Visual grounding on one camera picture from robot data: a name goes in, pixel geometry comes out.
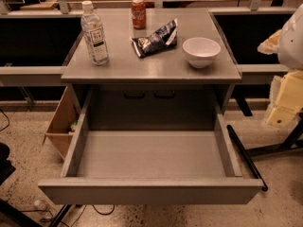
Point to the grey drawer cabinet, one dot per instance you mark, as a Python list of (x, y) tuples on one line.
[(151, 63)]

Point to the red soda can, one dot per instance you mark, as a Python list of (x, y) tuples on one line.
[(139, 14)]

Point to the dark blue chip bag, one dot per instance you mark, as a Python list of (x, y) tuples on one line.
[(161, 39)]

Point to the white ceramic bowl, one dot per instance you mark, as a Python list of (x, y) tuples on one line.
[(201, 52)]

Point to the cardboard box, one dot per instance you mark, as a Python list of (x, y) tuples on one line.
[(59, 130)]

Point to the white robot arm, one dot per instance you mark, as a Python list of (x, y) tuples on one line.
[(287, 43)]

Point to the black tripod leg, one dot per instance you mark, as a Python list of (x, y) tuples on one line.
[(59, 217)]

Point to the grey top drawer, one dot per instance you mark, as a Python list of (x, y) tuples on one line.
[(155, 147)]

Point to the black stand leg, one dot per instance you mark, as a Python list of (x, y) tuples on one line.
[(246, 157)]

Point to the clear plastic water bottle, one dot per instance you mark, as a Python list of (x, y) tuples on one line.
[(93, 33)]

